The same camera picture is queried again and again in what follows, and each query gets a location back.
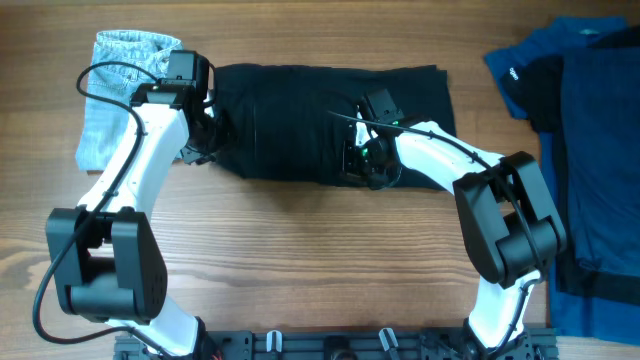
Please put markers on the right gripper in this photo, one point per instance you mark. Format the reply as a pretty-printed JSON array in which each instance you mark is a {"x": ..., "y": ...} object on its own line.
[{"x": 351, "y": 172}]

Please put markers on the black t-shirt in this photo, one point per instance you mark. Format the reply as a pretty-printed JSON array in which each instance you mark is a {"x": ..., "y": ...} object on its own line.
[{"x": 581, "y": 75}]

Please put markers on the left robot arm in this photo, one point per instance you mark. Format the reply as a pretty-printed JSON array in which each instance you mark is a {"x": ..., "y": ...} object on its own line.
[{"x": 105, "y": 261}]

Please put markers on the black shorts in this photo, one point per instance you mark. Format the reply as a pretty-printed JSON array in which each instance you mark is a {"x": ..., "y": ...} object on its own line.
[{"x": 290, "y": 122}]

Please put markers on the dark navy shirt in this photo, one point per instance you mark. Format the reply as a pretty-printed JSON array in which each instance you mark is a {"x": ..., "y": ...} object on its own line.
[{"x": 603, "y": 201}]

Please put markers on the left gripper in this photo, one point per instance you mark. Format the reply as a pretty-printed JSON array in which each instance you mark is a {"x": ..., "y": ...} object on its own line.
[{"x": 190, "y": 154}]

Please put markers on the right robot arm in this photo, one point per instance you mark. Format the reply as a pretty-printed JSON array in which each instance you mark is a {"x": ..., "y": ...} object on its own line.
[{"x": 511, "y": 228}]

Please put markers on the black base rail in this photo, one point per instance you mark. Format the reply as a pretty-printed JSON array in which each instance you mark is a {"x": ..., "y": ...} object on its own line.
[{"x": 430, "y": 343}]

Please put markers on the blue polo shirt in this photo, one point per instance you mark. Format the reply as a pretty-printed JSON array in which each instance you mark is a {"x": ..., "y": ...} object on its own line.
[{"x": 584, "y": 303}]

